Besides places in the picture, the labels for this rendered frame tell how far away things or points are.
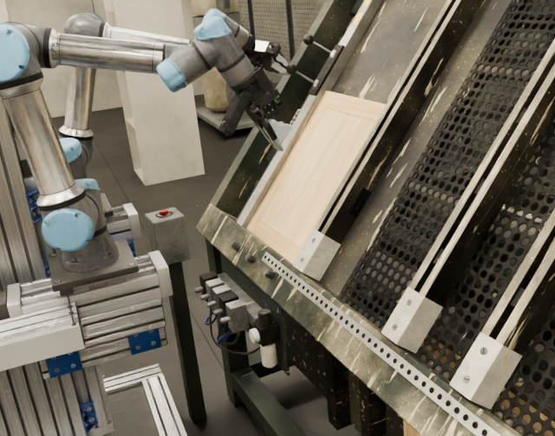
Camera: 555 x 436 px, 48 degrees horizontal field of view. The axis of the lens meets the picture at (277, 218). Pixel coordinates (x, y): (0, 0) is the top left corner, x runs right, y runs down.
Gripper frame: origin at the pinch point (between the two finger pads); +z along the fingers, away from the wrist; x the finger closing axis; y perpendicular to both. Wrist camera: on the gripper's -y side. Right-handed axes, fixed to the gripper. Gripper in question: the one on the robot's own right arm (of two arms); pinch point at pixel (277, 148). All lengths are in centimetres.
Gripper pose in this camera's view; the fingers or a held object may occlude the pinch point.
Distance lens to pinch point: 160.0
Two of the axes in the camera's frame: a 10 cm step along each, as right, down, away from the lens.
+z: 5.1, 7.3, 4.7
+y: 7.8, -6.2, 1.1
